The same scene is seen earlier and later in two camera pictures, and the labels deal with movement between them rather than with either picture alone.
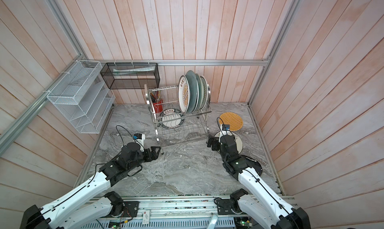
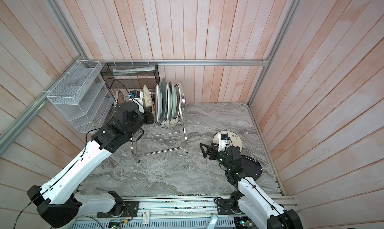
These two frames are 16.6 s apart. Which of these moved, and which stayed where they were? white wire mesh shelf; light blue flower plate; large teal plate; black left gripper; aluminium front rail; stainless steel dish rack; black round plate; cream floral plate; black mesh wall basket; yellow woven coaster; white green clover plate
Moved: yellow woven coaster; stainless steel dish rack; white green clover plate; black left gripper; large teal plate; light blue flower plate
Stayed: white wire mesh shelf; cream floral plate; black mesh wall basket; aluminium front rail; black round plate
